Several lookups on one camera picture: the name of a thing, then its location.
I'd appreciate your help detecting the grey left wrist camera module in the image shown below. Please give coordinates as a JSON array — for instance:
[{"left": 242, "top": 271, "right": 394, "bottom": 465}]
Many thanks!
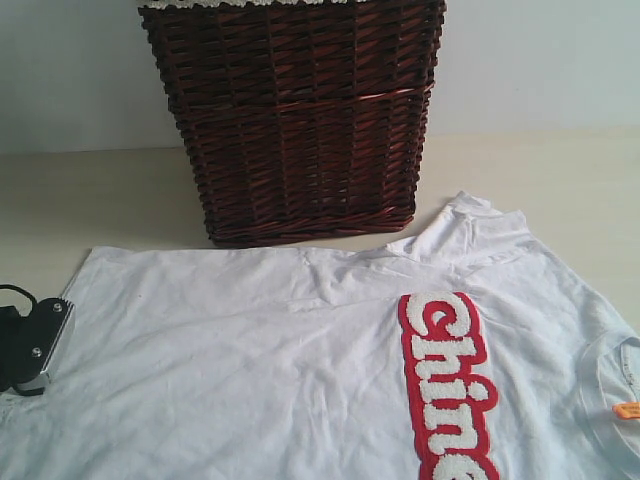
[{"left": 1, "top": 298, "right": 75, "bottom": 397}]

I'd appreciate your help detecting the white t-shirt with red lettering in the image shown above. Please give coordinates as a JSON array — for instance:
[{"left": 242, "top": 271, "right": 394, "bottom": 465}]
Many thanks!
[{"left": 1, "top": 193, "right": 639, "bottom": 479}]

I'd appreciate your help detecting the orange garment tag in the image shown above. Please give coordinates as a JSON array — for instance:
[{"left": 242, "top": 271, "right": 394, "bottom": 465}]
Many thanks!
[{"left": 612, "top": 402, "right": 640, "bottom": 420}]

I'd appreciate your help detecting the dark brown wicker basket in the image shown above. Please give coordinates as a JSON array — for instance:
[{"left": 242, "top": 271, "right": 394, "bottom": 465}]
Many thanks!
[{"left": 137, "top": 1, "right": 446, "bottom": 247}]

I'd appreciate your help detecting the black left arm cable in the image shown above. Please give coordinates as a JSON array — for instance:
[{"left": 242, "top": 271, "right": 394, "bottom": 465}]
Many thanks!
[{"left": 0, "top": 283, "right": 39, "bottom": 314}]

